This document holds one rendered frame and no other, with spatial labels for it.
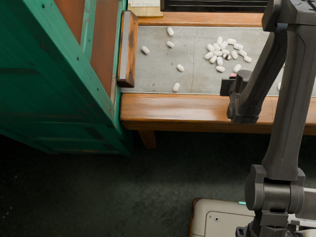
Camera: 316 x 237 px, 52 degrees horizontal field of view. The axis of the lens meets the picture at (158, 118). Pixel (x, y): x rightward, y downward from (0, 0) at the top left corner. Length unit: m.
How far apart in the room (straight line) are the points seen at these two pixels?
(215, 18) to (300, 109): 0.83
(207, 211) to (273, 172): 1.02
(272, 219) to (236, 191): 1.27
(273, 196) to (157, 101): 0.68
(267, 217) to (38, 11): 0.57
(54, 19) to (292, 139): 0.50
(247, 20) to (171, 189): 1.05
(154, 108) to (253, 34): 0.52
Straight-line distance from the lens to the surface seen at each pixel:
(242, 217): 1.71
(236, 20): 1.42
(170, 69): 1.32
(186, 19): 1.40
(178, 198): 1.96
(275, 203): 0.72
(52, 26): 0.61
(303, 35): 0.64
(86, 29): 0.82
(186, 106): 1.25
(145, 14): 1.41
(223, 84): 1.11
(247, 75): 1.00
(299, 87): 0.65
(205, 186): 1.97
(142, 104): 1.25
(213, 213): 1.69
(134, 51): 1.28
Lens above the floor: 1.95
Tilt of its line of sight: 75 degrees down
